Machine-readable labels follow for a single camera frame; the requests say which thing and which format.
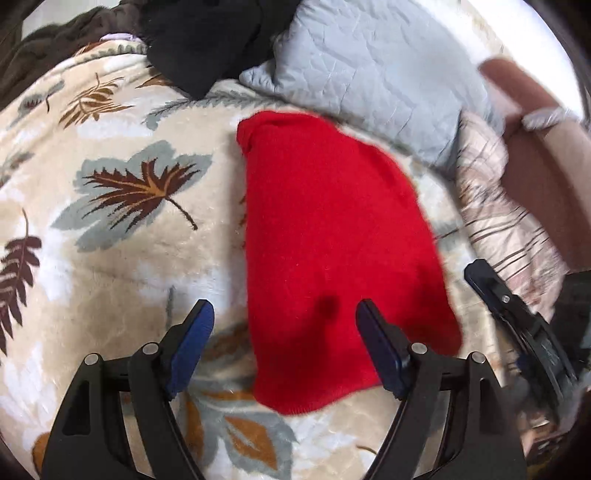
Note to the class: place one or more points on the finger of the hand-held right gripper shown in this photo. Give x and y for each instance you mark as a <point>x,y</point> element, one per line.
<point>489,288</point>

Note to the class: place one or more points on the pink striped pillow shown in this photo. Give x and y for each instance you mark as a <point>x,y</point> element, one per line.
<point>498,221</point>

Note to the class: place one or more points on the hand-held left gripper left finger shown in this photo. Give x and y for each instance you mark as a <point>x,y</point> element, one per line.
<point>194,337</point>

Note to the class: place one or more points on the red knitted garment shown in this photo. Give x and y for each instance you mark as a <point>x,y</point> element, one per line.
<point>323,207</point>

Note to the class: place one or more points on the dark brown fuzzy blanket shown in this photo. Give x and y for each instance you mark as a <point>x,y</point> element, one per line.
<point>51,50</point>

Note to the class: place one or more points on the leaf print blanket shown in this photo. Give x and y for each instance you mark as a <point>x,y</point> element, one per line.
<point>115,277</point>

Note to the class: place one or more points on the small white cloth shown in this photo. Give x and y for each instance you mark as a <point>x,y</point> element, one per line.
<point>549,117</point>

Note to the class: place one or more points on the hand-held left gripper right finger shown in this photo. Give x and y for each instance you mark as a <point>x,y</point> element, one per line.
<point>376,341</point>

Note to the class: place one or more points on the lilac cloth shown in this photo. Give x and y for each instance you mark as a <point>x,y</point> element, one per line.
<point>120,38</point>

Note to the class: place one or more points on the grey quilted pillow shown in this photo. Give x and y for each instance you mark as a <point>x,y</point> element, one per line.
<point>369,60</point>

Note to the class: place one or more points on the black cloth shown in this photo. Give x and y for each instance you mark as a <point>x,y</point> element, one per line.
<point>203,41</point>

